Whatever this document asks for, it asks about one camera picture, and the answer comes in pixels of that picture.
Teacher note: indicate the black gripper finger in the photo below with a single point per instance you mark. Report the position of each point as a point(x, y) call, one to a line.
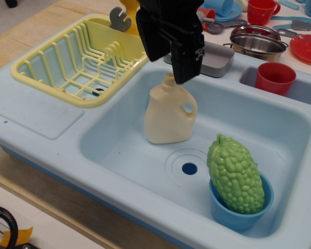
point(155, 45)
point(186, 59)

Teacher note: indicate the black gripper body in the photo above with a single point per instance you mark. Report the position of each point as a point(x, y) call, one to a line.
point(178, 19)

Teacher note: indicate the cream detergent bottle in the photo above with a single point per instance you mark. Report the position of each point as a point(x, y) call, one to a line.
point(171, 113)

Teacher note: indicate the yellow dish drying rack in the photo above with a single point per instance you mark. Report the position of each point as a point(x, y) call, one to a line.
point(84, 65)

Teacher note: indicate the light blue toy sink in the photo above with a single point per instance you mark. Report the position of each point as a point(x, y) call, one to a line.
point(103, 151)

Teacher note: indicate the small red cup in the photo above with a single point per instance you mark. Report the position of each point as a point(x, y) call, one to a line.
point(206, 16)

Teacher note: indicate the grey toy faucet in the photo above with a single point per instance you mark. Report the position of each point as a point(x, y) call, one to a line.
point(217, 60)

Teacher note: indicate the grey toy spoon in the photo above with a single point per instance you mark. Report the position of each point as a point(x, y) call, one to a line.
point(218, 27)

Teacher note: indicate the blue plate with cup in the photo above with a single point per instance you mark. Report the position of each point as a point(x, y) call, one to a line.
point(225, 10)

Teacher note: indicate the yellow toy utensil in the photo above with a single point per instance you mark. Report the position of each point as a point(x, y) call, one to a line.
point(131, 7)

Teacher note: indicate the steel pot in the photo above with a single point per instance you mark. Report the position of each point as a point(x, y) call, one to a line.
point(257, 41)

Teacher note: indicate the red mug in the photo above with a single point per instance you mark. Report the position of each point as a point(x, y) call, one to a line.
point(259, 12)

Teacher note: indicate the red cup in tray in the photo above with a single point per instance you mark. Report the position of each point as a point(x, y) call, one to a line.
point(275, 78)

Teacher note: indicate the grey toy spatula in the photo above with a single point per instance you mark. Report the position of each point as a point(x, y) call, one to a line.
point(296, 25)

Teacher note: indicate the red plate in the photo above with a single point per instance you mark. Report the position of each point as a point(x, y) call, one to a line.
point(301, 47)

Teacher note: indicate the green bitter melon toy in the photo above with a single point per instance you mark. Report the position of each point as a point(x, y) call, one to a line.
point(235, 176)

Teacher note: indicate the blue toy utensil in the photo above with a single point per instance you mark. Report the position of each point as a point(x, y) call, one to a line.
point(288, 26)

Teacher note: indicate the blue plastic cup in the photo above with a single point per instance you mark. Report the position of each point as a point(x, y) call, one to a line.
point(237, 221)

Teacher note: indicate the orange tape piece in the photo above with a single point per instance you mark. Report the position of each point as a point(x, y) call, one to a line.
point(10, 239)

